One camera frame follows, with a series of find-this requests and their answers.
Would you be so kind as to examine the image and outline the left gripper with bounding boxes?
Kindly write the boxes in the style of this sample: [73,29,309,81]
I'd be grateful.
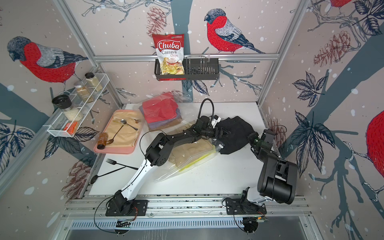
[200,128,230,139]

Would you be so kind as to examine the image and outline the black trousers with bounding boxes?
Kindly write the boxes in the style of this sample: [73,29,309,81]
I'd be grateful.
[216,116,255,155]

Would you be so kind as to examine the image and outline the clear plastic vacuum bag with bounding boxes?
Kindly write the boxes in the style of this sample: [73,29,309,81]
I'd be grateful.
[138,92,225,182]

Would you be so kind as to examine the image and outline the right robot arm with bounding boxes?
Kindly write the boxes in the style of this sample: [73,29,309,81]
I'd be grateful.
[245,129,298,205]

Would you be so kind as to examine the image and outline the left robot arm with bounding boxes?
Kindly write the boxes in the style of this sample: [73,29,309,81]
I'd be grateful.
[107,116,224,216]

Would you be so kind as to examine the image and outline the Chuba cassava chips bag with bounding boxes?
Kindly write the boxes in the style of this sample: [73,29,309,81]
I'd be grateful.
[152,34,185,75]

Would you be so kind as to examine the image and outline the yellow green garment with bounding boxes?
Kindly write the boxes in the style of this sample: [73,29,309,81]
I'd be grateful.
[178,151,218,172]

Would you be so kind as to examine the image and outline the tan folded garment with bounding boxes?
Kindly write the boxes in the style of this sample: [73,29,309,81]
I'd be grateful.
[168,139,216,167]

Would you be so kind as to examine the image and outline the red folded garment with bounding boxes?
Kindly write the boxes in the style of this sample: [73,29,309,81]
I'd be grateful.
[142,93,179,124]

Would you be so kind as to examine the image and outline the tan cloth on tray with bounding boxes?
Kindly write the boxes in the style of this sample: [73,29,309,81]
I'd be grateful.
[104,110,144,148]

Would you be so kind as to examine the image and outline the metal spoon on tray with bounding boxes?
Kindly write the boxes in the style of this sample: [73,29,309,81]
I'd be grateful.
[120,119,139,131]

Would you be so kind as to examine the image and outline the pink tray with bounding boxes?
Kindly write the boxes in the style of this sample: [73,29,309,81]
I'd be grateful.
[93,110,144,155]

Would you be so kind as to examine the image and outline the brown spoon on tray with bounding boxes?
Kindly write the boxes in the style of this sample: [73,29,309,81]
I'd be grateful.
[106,126,124,145]

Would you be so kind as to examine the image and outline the black plastic fork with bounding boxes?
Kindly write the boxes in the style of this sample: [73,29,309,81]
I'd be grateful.
[106,159,138,170]

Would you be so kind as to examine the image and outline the amber bottle on tray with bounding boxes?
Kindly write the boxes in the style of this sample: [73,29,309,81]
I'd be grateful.
[97,133,109,150]

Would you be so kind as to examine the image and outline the black plastic spoon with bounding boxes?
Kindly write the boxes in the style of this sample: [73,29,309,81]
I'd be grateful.
[90,167,125,185]

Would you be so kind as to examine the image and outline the spice jar rear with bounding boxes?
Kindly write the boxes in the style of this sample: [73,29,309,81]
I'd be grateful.
[85,73,103,92]

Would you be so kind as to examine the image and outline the spice jar middle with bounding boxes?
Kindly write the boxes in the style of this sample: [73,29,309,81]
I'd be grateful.
[74,81,94,104]

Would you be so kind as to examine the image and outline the small orange box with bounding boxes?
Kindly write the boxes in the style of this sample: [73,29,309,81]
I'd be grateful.
[63,122,79,135]

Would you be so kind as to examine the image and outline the black lid spice jar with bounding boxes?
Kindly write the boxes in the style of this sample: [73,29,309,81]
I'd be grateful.
[52,95,84,122]

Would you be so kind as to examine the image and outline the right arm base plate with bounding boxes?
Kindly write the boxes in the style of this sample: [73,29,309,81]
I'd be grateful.
[222,198,267,216]

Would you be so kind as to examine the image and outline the black wire basket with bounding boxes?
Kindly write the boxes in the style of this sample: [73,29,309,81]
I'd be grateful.
[154,57,220,81]

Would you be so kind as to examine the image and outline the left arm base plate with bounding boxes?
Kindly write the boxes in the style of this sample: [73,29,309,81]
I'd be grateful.
[105,199,149,217]

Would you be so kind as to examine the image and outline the white wire shelf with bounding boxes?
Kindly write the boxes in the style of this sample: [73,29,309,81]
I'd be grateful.
[48,73,110,138]

